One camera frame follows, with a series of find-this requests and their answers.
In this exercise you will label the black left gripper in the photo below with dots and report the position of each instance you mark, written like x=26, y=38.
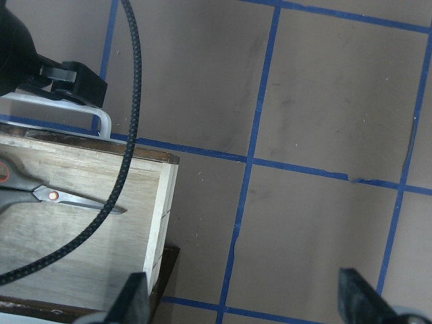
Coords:
x=21, y=68

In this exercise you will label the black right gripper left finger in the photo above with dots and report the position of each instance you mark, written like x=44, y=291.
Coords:
x=132, y=304

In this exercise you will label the orange grey scissors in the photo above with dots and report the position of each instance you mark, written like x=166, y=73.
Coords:
x=19, y=187

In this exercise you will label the dark wooden cabinet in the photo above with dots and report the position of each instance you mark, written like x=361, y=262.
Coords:
x=17, y=310

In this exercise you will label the wooden drawer with white handle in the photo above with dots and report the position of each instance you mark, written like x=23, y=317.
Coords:
x=92, y=275

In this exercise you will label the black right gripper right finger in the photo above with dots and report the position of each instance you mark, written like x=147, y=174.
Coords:
x=358, y=302

